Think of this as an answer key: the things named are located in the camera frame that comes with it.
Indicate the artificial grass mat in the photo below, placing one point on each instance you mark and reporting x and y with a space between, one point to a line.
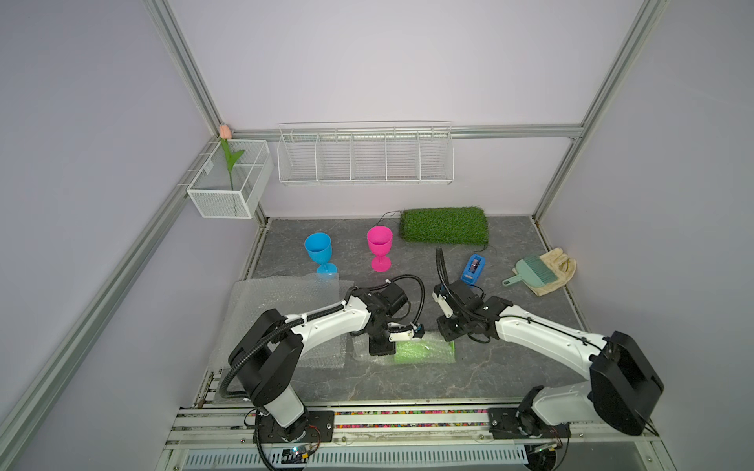
445 226

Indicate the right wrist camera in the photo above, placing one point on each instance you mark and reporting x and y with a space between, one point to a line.
439 297

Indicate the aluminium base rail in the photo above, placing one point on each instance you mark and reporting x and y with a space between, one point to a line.
429 435

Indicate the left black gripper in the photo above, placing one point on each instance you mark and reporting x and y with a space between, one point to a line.
387 347

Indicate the blue plastic wine glass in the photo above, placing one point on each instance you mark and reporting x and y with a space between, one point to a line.
319 249

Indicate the artificial tulip flower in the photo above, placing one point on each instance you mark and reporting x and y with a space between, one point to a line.
231 157

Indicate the white wire wall rack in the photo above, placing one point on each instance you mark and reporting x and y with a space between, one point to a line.
381 152

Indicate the blue tape dispenser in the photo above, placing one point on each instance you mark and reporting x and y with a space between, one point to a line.
473 270

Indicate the white mesh wall basket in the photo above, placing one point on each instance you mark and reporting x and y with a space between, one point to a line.
210 189

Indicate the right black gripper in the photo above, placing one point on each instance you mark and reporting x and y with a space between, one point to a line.
444 333

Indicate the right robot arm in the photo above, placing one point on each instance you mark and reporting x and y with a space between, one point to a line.
619 386

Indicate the green dustpan brush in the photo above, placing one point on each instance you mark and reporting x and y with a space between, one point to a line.
533 271

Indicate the green plastic wine glass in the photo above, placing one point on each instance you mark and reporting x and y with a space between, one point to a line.
425 352

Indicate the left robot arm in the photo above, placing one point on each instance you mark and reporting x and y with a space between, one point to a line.
262 365

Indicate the pink plastic wine glass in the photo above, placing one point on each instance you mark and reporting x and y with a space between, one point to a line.
380 239

